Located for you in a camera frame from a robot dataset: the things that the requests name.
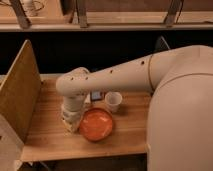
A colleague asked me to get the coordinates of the wooden side board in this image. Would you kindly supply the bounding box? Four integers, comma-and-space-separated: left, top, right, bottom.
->
0, 40, 41, 143

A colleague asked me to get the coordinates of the clear plastic cup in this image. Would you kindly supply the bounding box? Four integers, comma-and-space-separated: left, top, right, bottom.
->
104, 92, 123, 113

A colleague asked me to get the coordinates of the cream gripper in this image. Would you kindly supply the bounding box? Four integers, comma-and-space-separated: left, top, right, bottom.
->
62, 112, 82, 132

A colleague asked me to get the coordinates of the black panel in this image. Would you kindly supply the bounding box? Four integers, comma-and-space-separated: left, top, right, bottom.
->
154, 36, 170, 53

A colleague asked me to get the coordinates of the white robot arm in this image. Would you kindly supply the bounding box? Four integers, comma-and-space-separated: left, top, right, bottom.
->
56, 45, 213, 171

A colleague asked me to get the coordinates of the orange plate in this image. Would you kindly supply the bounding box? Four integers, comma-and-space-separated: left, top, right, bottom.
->
79, 108, 113, 142

